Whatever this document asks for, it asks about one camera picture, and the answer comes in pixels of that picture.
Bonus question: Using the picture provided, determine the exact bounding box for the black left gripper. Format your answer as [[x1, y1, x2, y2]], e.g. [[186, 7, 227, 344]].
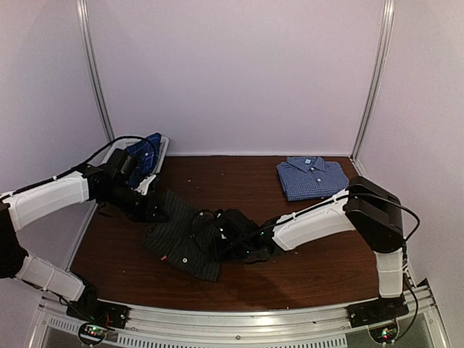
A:
[[100, 183, 168, 223]]

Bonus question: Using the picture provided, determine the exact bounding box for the black pinstriped long sleeve shirt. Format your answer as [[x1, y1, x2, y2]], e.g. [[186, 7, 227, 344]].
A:
[[144, 190, 222, 282]]

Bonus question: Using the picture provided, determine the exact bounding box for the light blue checked shirt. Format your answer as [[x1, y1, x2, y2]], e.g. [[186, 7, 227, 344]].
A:
[[276, 157, 349, 202]]

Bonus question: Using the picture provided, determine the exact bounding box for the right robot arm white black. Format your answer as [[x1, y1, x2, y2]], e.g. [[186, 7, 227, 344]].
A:
[[210, 176, 406, 320]]

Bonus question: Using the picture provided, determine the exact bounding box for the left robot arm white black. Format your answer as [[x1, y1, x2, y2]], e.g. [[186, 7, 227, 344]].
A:
[[1, 164, 165, 322]]

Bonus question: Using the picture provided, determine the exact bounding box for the dark blue plaid shirt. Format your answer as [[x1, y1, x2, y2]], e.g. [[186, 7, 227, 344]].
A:
[[125, 133, 162, 188]]

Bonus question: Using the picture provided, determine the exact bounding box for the white plastic laundry basket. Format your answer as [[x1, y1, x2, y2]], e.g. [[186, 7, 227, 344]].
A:
[[101, 133, 170, 195]]

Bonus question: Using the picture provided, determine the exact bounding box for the left round controller board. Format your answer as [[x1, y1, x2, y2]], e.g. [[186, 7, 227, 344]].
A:
[[78, 323, 108, 346]]

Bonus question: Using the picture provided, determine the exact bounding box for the round controller board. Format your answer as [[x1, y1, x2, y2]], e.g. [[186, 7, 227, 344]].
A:
[[78, 323, 108, 346], [369, 323, 399, 345]]

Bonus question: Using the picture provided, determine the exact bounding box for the right round controller board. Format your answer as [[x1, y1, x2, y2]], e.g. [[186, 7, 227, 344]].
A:
[[369, 323, 399, 345]]

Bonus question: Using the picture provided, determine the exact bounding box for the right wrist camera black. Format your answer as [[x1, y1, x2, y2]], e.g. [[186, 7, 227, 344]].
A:
[[213, 209, 259, 245]]

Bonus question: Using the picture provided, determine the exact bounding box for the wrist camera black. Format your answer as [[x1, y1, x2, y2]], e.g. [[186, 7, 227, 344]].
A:
[[101, 149, 157, 196], [213, 209, 259, 245]]

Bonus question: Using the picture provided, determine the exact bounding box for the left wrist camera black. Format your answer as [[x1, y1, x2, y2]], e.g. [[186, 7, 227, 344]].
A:
[[101, 149, 157, 196]]

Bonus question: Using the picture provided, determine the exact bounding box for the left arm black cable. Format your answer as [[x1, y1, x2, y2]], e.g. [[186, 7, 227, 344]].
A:
[[54, 135, 164, 182]]

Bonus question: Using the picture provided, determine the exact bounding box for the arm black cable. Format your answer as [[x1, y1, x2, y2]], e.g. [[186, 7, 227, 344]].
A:
[[347, 191, 421, 247], [54, 135, 164, 182]]

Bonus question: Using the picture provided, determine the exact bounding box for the aluminium front rail base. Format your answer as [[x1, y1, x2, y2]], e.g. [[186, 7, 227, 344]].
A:
[[27, 282, 447, 348]]

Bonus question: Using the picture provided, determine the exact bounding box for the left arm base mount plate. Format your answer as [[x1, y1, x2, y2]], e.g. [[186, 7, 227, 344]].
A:
[[66, 300, 129, 329]]

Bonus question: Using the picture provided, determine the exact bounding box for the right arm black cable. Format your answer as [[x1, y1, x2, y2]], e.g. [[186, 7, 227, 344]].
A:
[[347, 191, 421, 247]]

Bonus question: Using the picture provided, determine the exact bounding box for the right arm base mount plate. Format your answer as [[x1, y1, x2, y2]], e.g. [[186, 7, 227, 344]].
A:
[[347, 297, 409, 328]]

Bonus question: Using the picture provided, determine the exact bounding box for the left aluminium frame post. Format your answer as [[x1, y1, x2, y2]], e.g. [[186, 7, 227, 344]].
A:
[[75, 0, 115, 141]]

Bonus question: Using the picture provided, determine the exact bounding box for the aluminium frame post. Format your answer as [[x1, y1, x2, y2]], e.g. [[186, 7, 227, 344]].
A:
[[350, 0, 395, 162], [75, 0, 115, 141]]

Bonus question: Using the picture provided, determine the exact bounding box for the right aluminium frame post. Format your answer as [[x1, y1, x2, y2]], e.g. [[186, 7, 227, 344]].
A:
[[350, 0, 395, 162]]

